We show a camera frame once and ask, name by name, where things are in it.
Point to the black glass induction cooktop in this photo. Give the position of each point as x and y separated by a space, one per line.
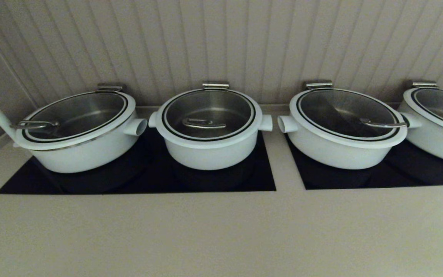
148 181
398 173

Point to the glass lid with white rim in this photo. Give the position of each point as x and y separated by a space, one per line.
79 113
210 111

